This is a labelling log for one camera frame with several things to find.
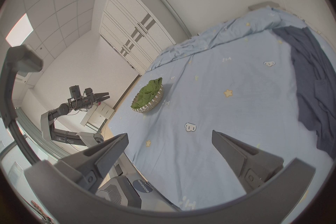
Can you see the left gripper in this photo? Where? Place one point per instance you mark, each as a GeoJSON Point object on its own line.
{"type": "Point", "coordinates": [88, 101]}

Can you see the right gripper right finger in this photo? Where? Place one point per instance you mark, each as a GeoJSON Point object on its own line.
{"type": "Point", "coordinates": [236, 157]}

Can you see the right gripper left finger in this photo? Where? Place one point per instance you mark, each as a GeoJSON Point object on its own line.
{"type": "Point", "coordinates": [105, 154]}

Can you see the green shorts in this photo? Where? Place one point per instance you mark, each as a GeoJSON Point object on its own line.
{"type": "Point", "coordinates": [148, 93]}

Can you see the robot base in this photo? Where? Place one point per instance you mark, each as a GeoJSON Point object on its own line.
{"type": "Point", "coordinates": [118, 191]}

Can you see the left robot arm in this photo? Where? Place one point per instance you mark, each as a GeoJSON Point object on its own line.
{"type": "Point", "coordinates": [47, 125]}

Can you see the round woven basket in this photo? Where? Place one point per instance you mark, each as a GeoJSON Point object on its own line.
{"type": "Point", "coordinates": [151, 107]}

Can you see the white low cabinet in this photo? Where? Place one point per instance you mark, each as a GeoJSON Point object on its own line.
{"type": "Point", "coordinates": [99, 114]}

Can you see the white wardrobe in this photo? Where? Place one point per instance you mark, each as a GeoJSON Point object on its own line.
{"type": "Point", "coordinates": [126, 15]}

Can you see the window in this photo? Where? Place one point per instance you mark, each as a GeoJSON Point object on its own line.
{"type": "Point", "coordinates": [15, 186]}

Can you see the square ceiling light panel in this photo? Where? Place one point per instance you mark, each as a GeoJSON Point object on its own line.
{"type": "Point", "coordinates": [19, 31]}

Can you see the dark blue T-shirt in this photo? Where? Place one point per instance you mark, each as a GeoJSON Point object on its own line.
{"type": "Point", "coordinates": [315, 86]}

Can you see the pale blue quilt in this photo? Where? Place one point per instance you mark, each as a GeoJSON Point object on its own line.
{"type": "Point", "coordinates": [223, 34]}

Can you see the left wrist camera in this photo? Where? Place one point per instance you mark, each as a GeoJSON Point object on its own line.
{"type": "Point", "coordinates": [88, 92]}

